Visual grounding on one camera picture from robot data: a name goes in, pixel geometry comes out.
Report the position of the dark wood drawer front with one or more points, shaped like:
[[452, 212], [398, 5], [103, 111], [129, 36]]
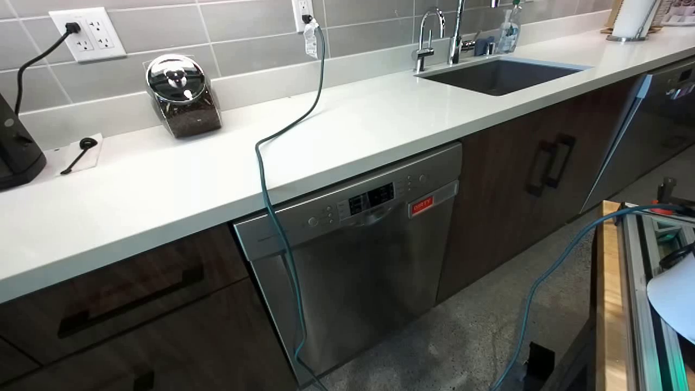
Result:
[[88, 309]]

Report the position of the stainless steel sink basin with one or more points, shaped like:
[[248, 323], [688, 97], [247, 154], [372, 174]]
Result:
[[501, 76]]

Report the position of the white napkin under spoon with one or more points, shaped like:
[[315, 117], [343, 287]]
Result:
[[62, 158]]

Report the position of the glass jar with metal lid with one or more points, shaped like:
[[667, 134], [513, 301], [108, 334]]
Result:
[[182, 97]]

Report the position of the small chrome water tap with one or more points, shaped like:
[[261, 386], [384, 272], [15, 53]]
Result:
[[431, 29]]

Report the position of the white wall outlet right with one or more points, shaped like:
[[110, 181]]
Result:
[[303, 15]]

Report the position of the black spoon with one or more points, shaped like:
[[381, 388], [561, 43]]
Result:
[[86, 147]]

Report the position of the black coffee grinder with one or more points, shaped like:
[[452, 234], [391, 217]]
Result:
[[21, 158]]

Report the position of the white wall outlet left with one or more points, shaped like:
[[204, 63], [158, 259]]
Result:
[[96, 38]]

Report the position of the stainless steel dishwasher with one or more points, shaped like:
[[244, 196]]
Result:
[[351, 263]]

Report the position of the chrome kitchen faucet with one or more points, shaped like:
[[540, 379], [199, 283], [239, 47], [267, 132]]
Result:
[[457, 33]]

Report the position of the clear soap dispenser bottle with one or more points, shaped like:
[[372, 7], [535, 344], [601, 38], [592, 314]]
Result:
[[510, 31]]

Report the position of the wood cabinet doors under sink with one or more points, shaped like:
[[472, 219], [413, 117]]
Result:
[[525, 180]]

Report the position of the white power adapter plug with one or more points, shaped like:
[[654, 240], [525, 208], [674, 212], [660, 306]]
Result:
[[311, 40]]

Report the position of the stainless appliance door right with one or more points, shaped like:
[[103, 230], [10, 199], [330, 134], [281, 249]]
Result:
[[657, 125]]

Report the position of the white wall outlet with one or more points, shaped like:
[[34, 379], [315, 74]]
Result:
[[303, 15], [96, 38]]

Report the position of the wooden robot table edge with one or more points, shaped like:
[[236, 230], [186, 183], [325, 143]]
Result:
[[613, 332]]

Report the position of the paper towel roll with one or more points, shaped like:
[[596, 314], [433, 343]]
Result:
[[634, 21]]

